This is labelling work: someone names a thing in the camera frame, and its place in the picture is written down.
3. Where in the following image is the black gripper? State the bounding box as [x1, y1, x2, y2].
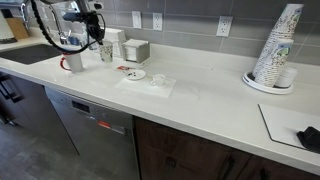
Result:
[81, 10, 106, 46]

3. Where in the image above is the patterned paper cup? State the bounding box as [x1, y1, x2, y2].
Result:
[98, 39, 115, 64]

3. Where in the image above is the white folded paper towel stack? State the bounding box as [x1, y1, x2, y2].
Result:
[103, 27, 127, 58]

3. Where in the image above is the small clear plastic cup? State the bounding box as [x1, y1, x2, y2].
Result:
[151, 73, 167, 87]

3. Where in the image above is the short patterned cup stack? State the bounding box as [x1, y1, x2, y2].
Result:
[262, 37, 295, 89]

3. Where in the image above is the tall patterned cup stack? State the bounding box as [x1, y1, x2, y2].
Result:
[251, 3, 305, 81]

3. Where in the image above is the plain white cup stack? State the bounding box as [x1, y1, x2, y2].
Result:
[275, 66, 299, 89]

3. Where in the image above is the grey napkin dispenser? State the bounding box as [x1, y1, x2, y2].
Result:
[121, 38, 151, 65]

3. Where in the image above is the red sauce packet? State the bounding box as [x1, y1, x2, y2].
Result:
[116, 65, 133, 72]

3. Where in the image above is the small white plate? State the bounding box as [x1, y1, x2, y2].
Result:
[123, 68, 147, 82]

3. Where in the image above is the kitchen sink basin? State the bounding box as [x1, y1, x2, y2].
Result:
[0, 43, 65, 66]

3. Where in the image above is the chrome faucet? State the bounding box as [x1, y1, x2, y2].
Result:
[19, 1, 32, 31]

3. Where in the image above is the wooden cutting board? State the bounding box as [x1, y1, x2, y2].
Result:
[5, 16, 31, 41]

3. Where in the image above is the red dishwasher sticker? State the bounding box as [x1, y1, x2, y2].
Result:
[97, 120, 112, 130]

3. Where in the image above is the dark wood sink cabinet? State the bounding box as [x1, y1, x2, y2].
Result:
[0, 70, 80, 156]

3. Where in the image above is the stainless steel dishwasher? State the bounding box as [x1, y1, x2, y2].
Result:
[44, 85, 141, 180]

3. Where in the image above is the dark wood cabinet door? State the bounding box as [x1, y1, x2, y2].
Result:
[235, 153, 320, 180]
[132, 115, 254, 180]

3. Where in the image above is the round white tray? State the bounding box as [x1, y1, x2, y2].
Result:
[241, 70, 295, 96]

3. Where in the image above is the white flat board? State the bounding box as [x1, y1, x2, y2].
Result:
[257, 103, 320, 155]

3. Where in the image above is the black block object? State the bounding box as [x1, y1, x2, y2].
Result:
[296, 125, 320, 155]

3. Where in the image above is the white mug red handle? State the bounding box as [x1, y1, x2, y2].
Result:
[59, 52, 85, 74]

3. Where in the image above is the white wall light switch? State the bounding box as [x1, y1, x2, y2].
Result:
[131, 10, 143, 30]

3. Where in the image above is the black corrugated cable hose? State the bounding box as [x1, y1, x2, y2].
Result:
[30, 0, 107, 55]

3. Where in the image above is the white wall outlet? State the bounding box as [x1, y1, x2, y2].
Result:
[152, 12, 164, 32]
[215, 15, 234, 38]

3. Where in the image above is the black sink cabinet handle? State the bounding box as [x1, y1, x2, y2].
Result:
[0, 74, 25, 104]

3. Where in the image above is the black cabinet door handle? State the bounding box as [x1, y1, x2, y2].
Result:
[217, 154, 236, 180]

